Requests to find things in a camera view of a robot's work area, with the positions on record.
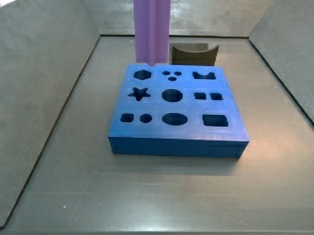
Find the purple star-shaped peg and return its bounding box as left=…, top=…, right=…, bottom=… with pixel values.
left=134, top=0, right=172, bottom=66

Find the blue shape-sorter block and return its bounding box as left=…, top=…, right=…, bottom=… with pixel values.
left=109, top=64, right=249, bottom=158

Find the dark curved arch piece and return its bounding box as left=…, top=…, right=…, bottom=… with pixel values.
left=172, top=43, right=220, bottom=66

